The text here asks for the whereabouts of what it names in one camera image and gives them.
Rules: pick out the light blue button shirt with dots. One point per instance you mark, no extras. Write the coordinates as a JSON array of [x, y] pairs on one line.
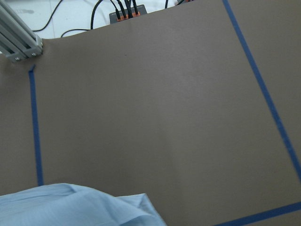
[[73, 205]]

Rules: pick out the black orange usb hub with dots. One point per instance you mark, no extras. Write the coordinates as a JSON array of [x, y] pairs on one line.
[[118, 15]]

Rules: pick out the aluminium frame post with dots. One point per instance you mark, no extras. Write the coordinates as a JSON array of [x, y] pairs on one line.
[[17, 40]]

